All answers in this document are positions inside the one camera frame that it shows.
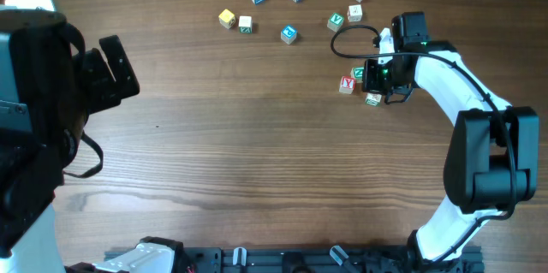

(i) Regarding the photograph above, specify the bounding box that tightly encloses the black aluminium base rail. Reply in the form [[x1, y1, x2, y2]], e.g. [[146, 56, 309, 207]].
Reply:
[[103, 245, 485, 273]]

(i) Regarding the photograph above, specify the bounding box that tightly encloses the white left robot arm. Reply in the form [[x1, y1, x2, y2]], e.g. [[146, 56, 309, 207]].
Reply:
[[1, 6, 140, 272]]

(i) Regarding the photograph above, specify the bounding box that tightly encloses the red side picture block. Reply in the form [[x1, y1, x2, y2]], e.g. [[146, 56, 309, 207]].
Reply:
[[347, 4, 363, 22]]

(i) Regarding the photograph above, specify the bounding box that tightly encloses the green N letter block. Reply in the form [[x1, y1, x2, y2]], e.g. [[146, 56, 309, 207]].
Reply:
[[350, 67, 364, 83]]

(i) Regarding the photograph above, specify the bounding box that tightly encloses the yellow top block left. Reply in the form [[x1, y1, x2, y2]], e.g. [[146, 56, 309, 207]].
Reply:
[[218, 9, 236, 29]]

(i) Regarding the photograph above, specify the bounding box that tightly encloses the green Z side block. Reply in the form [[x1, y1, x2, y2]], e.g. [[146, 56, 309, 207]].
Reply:
[[238, 15, 253, 33]]

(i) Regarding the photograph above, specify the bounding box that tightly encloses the blue P letter block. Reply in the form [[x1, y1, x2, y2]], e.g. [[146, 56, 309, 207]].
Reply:
[[281, 25, 298, 45]]

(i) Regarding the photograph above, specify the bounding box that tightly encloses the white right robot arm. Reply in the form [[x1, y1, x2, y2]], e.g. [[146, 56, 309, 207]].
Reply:
[[362, 12, 539, 268]]

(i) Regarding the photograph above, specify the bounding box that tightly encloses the green V letter block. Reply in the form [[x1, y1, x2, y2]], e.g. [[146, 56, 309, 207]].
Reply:
[[327, 13, 344, 33]]

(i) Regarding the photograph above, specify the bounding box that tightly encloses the green side picture block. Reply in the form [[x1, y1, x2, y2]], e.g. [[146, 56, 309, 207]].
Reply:
[[365, 92, 383, 106]]

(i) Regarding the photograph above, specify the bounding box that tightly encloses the red Y letter block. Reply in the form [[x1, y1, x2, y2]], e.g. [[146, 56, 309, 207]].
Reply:
[[339, 76, 356, 94]]

